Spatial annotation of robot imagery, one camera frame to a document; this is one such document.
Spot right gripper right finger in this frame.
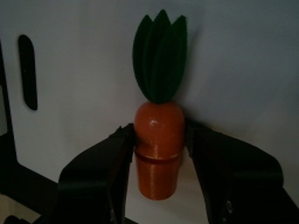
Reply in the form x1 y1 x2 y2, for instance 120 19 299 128
183 117 299 224

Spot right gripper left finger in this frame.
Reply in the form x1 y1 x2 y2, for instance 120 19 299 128
39 122 136 224

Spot orange toy carrot green leaves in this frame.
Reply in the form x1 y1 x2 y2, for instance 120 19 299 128
131 8 190 202

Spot white cutting board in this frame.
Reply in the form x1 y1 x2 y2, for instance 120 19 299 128
0 0 299 224

